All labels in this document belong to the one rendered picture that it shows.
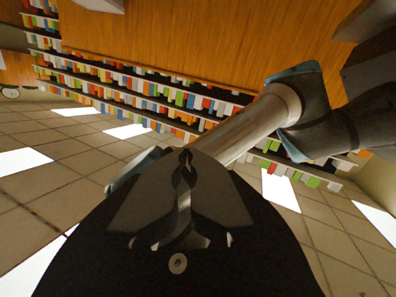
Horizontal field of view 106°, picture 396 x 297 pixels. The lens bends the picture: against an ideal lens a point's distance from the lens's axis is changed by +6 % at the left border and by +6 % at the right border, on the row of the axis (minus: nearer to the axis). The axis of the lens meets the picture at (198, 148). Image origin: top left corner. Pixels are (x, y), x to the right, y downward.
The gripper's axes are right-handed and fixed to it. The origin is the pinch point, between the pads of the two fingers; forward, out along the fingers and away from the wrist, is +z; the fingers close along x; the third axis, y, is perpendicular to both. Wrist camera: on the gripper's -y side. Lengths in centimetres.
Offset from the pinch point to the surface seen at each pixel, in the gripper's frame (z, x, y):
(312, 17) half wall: 136, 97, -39
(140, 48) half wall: 202, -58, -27
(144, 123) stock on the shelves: 252, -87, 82
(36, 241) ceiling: 67, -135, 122
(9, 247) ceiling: 62, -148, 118
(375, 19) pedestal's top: 29, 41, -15
